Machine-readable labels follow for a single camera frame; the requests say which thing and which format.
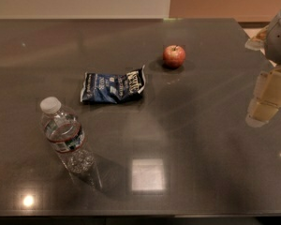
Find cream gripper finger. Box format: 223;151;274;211
245;66;281;128
244;25;269;51

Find clear plastic water bottle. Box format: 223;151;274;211
40;97;95;174

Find red apple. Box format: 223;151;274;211
163;45;185;68

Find blue chip bag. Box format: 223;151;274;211
81;66;146;104

